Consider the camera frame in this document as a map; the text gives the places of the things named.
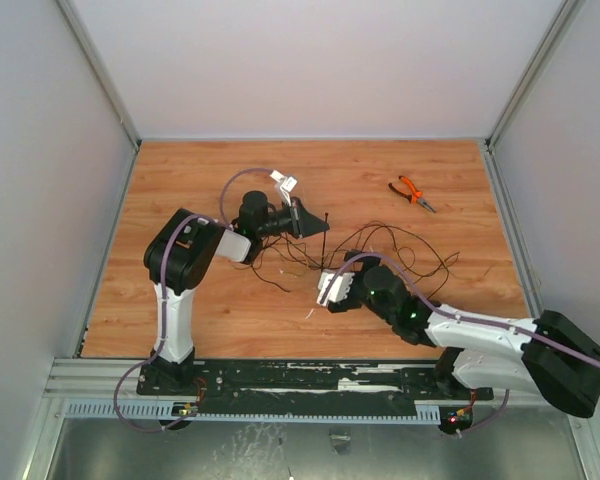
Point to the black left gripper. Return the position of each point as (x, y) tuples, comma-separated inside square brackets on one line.
[(303, 223)]

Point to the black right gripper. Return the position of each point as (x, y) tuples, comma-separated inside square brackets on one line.
[(344, 302)]

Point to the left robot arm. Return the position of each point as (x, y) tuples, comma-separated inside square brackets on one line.
[(178, 258)]

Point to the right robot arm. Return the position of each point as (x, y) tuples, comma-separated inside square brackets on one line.
[(548, 355)]

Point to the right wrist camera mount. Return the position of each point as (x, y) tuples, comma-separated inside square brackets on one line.
[(333, 288)]

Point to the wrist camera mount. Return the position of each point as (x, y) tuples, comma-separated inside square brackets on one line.
[(333, 288), (284, 185)]

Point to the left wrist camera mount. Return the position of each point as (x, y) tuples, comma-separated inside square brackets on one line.
[(284, 185)]

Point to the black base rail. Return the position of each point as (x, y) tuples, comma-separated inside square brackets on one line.
[(308, 388)]

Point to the orange handled pliers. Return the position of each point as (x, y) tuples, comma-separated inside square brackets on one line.
[(411, 193)]

